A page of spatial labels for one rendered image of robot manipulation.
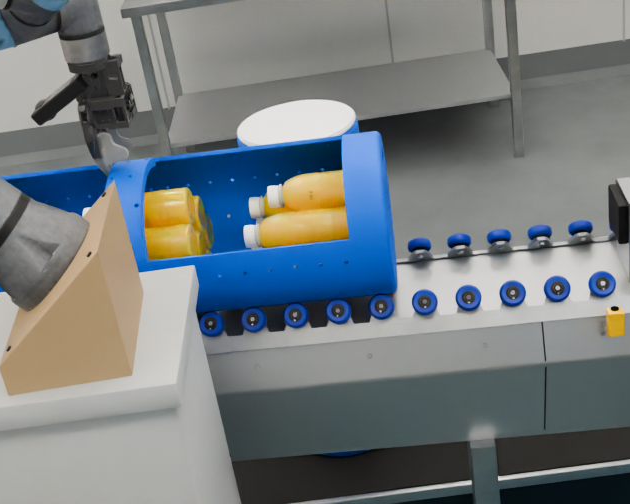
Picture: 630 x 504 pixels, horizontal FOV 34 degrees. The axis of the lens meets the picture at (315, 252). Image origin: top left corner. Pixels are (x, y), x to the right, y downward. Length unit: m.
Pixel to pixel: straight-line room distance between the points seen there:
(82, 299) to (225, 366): 0.56
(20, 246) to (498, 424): 0.98
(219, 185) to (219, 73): 3.36
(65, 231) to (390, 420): 0.79
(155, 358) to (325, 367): 0.48
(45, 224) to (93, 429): 0.28
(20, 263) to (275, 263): 0.48
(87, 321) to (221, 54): 3.98
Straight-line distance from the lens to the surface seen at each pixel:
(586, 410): 2.00
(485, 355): 1.84
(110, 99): 1.77
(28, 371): 1.44
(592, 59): 5.49
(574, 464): 2.71
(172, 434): 1.45
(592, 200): 4.23
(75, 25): 1.74
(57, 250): 1.43
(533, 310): 1.83
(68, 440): 1.48
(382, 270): 1.74
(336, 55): 5.29
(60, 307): 1.38
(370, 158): 1.73
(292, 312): 1.82
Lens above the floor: 1.92
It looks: 28 degrees down
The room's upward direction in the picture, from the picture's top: 10 degrees counter-clockwise
